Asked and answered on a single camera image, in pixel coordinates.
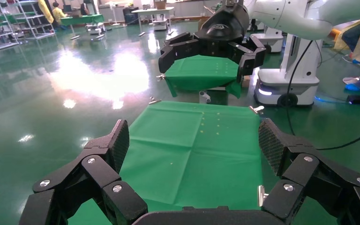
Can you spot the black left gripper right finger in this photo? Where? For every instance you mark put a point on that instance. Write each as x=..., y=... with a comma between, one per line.
x=304, y=174

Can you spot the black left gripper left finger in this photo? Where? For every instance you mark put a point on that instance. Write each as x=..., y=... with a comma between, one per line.
x=99, y=174

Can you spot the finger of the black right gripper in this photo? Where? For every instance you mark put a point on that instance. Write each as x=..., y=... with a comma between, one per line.
x=250, y=56
x=177, y=49

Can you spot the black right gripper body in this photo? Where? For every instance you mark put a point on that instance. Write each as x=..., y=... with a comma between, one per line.
x=223, y=28

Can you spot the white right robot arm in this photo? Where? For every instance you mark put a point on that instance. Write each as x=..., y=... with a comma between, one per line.
x=291, y=15

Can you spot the green cloth covered table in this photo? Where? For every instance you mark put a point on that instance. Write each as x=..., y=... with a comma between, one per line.
x=198, y=73

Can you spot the silver cloth clip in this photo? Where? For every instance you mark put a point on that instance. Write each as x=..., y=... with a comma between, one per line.
x=261, y=195
x=257, y=109
x=154, y=101
x=160, y=77

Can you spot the white work table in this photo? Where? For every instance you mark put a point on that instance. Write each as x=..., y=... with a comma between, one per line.
x=152, y=11

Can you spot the white table leg tube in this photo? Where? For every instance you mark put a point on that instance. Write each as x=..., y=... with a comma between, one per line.
x=204, y=97

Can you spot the black cabinet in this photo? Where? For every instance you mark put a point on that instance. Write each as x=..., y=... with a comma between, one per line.
x=130, y=15

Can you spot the small white mobile robot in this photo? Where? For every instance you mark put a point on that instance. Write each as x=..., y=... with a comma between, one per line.
x=96, y=28

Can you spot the green table cloth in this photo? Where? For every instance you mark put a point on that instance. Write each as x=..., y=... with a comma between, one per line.
x=192, y=155

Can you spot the long green table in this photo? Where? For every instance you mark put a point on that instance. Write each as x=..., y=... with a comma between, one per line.
x=80, y=19

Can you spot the seated person in yellow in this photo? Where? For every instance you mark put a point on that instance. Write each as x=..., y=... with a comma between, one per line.
x=58, y=14

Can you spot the standing person in yellow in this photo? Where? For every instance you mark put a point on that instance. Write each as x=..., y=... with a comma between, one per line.
x=45, y=11

